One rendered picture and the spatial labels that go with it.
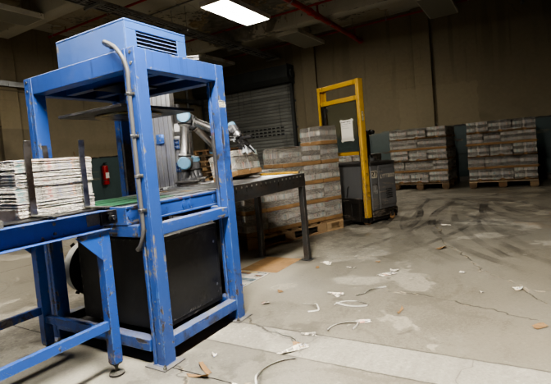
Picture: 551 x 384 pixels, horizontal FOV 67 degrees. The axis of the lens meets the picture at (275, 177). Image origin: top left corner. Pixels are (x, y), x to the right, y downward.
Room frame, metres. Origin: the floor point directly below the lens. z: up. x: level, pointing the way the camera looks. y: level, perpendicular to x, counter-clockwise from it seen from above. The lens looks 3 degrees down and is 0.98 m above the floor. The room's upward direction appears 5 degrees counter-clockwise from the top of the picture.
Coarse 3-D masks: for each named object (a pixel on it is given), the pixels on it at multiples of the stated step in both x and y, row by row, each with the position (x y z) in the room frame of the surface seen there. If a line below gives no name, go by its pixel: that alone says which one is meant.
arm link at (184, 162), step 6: (180, 114) 3.70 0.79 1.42; (186, 114) 3.70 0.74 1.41; (180, 120) 3.69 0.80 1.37; (186, 120) 3.70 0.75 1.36; (180, 126) 3.73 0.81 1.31; (186, 126) 3.73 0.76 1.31; (180, 132) 3.73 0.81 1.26; (186, 132) 3.73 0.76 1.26; (180, 138) 3.73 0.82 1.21; (186, 138) 3.73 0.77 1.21; (180, 144) 3.73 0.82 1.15; (186, 144) 3.73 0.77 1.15; (180, 150) 3.73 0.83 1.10; (186, 150) 3.73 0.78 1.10; (180, 156) 3.71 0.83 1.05; (186, 156) 3.71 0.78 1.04; (180, 162) 3.70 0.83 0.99; (186, 162) 3.70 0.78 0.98; (180, 168) 3.71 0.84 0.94; (186, 168) 3.71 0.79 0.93
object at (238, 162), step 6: (234, 150) 3.61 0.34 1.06; (240, 150) 3.69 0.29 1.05; (234, 156) 3.60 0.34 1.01; (240, 156) 3.67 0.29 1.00; (210, 162) 3.73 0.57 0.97; (234, 162) 3.59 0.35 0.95; (240, 162) 3.65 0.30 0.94; (234, 168) 3.60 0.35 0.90; (240, 168) 3.63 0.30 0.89; (246, 168) 3.70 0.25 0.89; (246, 174) 3.69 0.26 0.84
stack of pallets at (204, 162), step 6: (198, 150) 11.09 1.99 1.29; (204, 150) 10.96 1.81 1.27; (198, 156) 11.00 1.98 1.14; (204, 156) 10.91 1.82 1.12; (210, 156) 11.47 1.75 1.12; (204, 162) 10.88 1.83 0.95; (204, 168) 10.90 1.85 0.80; (204, 174) 10.94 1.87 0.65; (210, 174) 11.02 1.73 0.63; (210, 180) 10.98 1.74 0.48
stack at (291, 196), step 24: (288, 168) 4.68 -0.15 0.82; (312, 168) 4.90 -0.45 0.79; (288, 192) 4.65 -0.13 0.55; (312, 192) 4.88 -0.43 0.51; (240, 216) 4.39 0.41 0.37; (264, 216) 4.46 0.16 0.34; (288, 216) 4.65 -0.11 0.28; (312, 216) 4.86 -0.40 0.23; (240, 240) 4.40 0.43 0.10; (288, 240) 4.62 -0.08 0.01
